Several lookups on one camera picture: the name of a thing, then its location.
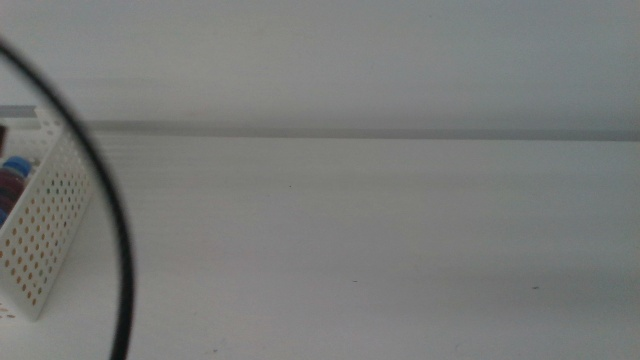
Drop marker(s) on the clear water bottle blue cap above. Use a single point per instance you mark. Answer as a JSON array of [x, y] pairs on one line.
[[17, 165]]

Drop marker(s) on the white perforated plastic basket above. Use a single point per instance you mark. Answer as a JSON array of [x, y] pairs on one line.
[[45, 220]]

